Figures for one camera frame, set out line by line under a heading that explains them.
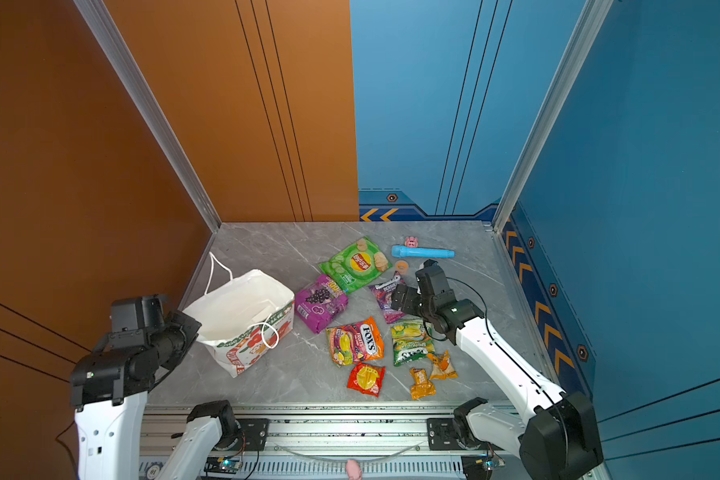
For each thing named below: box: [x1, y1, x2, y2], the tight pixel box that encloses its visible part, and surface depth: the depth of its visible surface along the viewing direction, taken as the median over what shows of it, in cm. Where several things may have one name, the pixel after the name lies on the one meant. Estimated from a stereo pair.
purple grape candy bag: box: [294, 274, 349, 334], surface depth 93 cm
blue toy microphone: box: [392, 245, 456, 258], surface depth 111 cm
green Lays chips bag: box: [318, 236, 393, 294], surface depth 107 cm
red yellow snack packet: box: [346, 363, 386, 398], surface depth 82 cm
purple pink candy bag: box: [369, 271, 406, 324], surface depth 98 cm
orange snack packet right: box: [426, 350, 459, 380], surface depth 84 cm
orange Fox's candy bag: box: [326, 316, 385, 367], surface depth 87 cm
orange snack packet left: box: [410, 367, 437, 401], surface depth 82 cm
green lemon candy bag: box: [391, 320, 436, 366], surface depth 88 cm
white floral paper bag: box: [182, 252, 295, 378], surface depth 71 cm
